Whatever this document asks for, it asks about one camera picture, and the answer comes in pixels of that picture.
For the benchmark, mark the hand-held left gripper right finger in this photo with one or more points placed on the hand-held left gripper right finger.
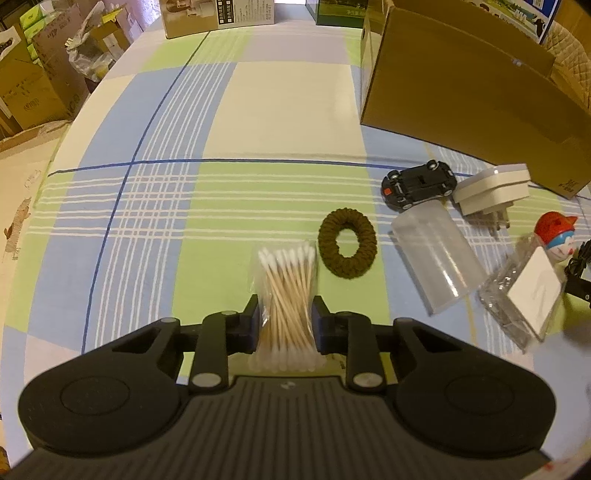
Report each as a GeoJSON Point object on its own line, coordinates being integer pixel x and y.
{"type": "Point", "coordinates": [318, 325]}

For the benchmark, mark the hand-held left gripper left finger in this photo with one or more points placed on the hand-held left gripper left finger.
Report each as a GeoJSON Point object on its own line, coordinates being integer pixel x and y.
{"type": "Point", "coordinates": [251, 323]}

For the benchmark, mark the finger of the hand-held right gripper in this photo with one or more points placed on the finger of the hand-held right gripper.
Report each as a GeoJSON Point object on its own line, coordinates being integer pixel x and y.
{"type": "Point", "coordinates": [579, 286]}

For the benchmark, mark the cotton swab pack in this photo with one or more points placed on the cotton swab pack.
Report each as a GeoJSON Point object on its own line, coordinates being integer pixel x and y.
{"type": "Point", "coordinates": [286, 304]}

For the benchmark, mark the red capped toy figurine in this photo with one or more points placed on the red capped toy figurine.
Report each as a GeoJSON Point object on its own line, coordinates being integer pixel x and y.
{"type": "Point", "coordinates": [556, 233]}

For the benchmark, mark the clear acrylic box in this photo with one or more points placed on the clear acrylic box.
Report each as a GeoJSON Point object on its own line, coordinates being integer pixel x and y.
{"type": "Point", "coordinates": [521, 290]}

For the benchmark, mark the brown hair scrunchie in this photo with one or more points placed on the brown hair scrunchie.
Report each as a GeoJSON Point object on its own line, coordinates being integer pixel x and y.
{"type": "Point", "coordinates": [347, 242]}

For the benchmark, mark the white power adapter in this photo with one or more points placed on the white power adapter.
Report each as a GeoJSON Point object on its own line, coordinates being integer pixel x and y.
{"type": "Point", "coordinates": [494, 187]}

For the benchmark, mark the clear plastic cylinder container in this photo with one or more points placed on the clear plastic cylinder container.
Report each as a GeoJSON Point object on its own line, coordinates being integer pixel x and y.
{"type": "Point", "coordinates": [436, 258]}

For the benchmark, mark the black toy car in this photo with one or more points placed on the black toy car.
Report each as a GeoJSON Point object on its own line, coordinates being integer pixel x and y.
{"type": "Point", "coordinates": [418, 184]}

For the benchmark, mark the brown cardboard box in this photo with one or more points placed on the brown cardboard box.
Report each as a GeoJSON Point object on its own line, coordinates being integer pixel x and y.
{"type": "Point", "coordinates": [466, 87]}

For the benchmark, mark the plaid tablecloth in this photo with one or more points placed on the plaid tablecloth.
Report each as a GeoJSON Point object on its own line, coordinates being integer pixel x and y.
{"type": "Point", "coordinates": [286, 106]}

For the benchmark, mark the beige quilted chair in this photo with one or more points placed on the beige quilted chair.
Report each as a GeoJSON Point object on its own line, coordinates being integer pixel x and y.
{"type": "Point", "coordinates": [570, 60]}

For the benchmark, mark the blue milk carton box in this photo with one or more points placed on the blue milk carton box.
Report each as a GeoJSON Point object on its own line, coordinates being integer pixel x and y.
{"type": "Point", "coordinates": [517, 16]}

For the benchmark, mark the beige printed box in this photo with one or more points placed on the beige printed box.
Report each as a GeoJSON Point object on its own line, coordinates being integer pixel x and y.
{"type": "Point", "coordinates": [217, 16]}

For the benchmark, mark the dark green box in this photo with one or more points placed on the dark green box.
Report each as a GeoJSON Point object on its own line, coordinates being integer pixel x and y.
{"type": "Point", "coordinates": [341, 11]}

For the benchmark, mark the clear plastic bag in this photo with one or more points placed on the clear plastic bag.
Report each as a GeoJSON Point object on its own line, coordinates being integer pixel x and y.
{"type": "Point", "coordinates": [90, 50]}

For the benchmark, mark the stack of cardboard boxes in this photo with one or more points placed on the stack of cardboard boxes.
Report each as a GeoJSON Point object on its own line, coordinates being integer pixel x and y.
{"type": "Point", "coordinates": [32, 69]}

